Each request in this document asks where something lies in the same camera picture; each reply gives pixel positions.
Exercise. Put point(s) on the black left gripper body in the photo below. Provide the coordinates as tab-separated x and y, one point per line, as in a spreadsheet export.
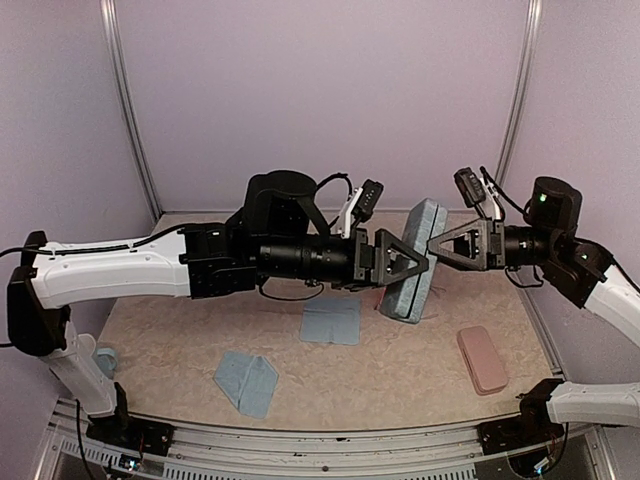
361	276

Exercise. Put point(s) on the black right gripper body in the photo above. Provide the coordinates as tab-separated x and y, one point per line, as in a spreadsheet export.
496	244

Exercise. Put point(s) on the square light blue cloth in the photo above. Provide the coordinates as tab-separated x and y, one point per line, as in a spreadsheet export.
331	320

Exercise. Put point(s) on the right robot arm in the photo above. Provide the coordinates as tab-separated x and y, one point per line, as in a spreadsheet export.
583	271

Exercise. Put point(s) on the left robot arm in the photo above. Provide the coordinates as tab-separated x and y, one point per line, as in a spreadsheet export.
279	232

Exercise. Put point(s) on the red lens pink sunglasses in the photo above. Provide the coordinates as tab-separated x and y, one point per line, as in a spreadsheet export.
434	291

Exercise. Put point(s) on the pink glasses case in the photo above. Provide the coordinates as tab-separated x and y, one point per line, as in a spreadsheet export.
487	373

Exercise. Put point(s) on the folded light blue cloth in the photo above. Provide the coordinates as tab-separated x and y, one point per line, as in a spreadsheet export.
248	382

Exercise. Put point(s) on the light blue mug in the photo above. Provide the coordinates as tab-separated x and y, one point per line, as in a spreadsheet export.
107	361

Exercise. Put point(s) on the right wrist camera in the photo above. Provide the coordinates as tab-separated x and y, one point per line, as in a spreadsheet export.
480	194

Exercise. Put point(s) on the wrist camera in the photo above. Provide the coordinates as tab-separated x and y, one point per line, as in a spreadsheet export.
480	194
358	209

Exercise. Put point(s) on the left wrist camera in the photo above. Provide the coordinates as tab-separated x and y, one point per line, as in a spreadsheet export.
358	209

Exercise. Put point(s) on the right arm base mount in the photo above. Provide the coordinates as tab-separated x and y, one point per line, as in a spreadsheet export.
520	425

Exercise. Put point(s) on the front aluminium rail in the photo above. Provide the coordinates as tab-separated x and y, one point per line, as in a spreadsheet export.
200	451

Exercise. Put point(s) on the right aluminium corner post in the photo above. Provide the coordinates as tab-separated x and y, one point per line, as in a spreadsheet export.
525	66

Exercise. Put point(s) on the aluminium corner post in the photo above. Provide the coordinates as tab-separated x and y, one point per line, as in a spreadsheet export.
525	66
116	51

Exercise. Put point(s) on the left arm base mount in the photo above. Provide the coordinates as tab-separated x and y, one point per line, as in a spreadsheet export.
133	433

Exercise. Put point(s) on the left aluminium corner post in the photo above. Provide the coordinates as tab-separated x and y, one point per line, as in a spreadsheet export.
116	51

